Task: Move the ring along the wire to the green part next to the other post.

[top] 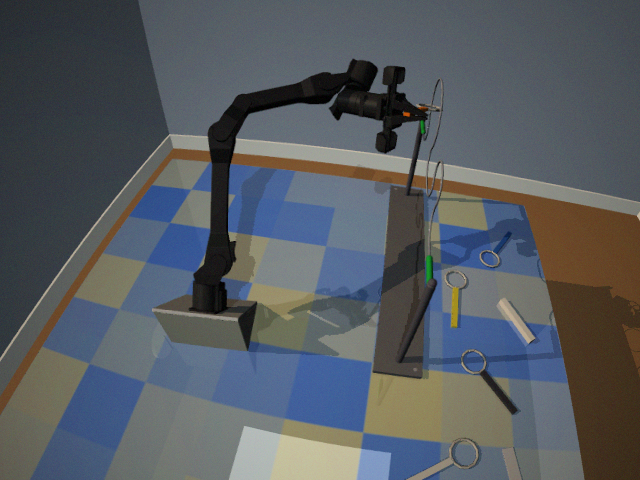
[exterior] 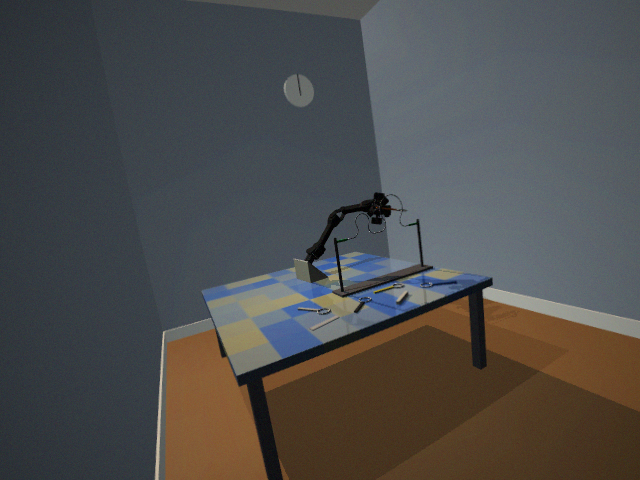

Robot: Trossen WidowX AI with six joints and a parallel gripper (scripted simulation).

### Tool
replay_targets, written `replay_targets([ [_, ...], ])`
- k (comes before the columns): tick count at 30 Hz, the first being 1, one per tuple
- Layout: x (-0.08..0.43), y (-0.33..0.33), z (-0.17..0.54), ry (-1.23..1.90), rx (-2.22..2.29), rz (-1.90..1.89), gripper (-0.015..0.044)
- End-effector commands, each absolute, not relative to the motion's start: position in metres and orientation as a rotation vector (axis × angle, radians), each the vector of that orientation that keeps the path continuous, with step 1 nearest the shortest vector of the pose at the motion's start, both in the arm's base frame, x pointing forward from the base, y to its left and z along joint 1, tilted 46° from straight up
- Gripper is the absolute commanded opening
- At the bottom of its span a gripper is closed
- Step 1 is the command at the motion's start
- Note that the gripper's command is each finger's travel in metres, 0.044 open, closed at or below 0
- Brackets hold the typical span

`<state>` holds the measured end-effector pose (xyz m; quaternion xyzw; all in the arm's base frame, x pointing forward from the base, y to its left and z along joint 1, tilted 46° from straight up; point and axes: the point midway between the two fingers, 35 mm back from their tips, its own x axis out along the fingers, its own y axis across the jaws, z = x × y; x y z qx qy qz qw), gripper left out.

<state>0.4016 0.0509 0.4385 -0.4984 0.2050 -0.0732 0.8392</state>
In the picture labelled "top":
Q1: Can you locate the orange handle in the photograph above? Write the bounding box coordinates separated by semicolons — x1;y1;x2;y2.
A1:
403;104;440;117

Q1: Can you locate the grey ring with black handle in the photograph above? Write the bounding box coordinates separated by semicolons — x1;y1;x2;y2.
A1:
461;349;518;414

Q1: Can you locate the dark wire loop with yellow handle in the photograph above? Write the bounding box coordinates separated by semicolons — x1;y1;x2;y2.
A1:
445;270;467;328

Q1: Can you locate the tan ring with straight handle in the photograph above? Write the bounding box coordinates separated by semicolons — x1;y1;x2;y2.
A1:
406;438;479;480

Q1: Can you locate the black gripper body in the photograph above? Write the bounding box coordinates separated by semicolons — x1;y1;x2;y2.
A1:
355;66;405;154

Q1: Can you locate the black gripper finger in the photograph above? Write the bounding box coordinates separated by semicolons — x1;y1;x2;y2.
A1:
392;93;429;117
390;113;428;130

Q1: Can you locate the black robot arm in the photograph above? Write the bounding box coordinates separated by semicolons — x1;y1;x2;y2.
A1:
188;59;378;314

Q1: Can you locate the beige rectangular bar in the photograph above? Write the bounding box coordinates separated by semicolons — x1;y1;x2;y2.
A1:
498;298;536;344

